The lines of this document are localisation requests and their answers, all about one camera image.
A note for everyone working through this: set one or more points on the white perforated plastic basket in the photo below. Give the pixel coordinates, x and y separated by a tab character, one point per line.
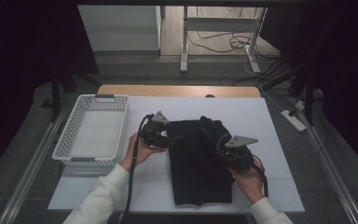
96	133

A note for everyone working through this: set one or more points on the aluminium rail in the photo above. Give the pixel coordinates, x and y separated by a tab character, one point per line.
332	174
28	174

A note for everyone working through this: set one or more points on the white plug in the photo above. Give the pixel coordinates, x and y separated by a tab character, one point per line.
300	105

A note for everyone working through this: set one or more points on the dark navy sweater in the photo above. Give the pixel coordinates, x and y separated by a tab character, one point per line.
199	174

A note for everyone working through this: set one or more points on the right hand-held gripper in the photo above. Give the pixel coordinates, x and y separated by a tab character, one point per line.
237	158

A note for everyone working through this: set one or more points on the person's left hand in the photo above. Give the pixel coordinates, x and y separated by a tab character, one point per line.
140	154

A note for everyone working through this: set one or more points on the person's right hand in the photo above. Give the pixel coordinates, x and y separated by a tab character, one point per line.
251	183

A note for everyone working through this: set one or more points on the white cabinet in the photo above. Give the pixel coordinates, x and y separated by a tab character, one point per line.
121	28

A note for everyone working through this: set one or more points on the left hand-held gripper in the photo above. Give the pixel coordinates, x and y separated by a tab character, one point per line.
154	133

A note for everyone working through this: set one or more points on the black stand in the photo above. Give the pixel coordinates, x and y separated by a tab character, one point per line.
309	105
55	99

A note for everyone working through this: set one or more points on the white power strip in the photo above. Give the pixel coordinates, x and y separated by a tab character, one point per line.
293	121

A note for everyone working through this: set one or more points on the dark curtain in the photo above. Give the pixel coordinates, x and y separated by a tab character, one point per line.
12	62
354	77

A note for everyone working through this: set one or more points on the white metal desk frame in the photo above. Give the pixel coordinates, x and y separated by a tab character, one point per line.
220	24

